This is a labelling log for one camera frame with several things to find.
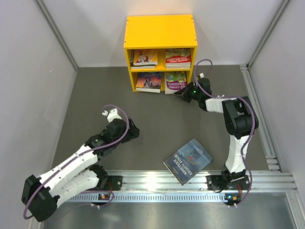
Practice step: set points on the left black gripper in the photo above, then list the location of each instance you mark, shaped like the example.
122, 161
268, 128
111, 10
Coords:
133, 132

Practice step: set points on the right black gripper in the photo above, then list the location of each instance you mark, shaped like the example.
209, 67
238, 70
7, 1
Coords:
184, 93

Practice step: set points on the purple 117-Storey Treehouse book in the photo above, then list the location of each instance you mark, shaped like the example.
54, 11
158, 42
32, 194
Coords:
174, 81

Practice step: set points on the blue Jane Eyre book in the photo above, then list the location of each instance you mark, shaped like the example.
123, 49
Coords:
149, 82

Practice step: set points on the red 13-Storey Treehouse book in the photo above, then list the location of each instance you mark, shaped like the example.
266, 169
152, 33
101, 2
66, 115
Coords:
177, 55

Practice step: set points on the Roald Dahl Charlie book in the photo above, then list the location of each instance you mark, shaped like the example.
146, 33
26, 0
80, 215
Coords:
145, 57

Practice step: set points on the dark blue Nineteen Eighty-Four book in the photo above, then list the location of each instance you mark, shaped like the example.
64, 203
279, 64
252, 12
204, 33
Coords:
188, 161

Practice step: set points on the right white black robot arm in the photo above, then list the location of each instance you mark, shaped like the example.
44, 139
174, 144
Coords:
240, 122

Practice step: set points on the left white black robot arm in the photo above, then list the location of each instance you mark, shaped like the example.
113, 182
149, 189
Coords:
42, 195

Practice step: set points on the black treehouse book in shelf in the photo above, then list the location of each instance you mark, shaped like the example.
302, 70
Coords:
136, 67

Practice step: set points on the yellow wooden shelf cabinet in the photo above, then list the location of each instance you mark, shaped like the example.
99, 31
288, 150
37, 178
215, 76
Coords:
159, 32

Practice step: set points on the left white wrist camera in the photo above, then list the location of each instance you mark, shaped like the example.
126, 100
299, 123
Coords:
111, 114

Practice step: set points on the aluminium mounting rail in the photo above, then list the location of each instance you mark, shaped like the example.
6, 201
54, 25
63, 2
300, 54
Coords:
164, 181

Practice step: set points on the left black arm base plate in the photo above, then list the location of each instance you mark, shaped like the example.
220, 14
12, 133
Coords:
111, 183

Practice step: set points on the slotted cable duct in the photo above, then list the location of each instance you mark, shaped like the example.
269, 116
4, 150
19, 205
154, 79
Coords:
154, 197

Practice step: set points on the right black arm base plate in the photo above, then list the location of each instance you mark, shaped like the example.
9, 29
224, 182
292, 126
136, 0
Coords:
218, 184

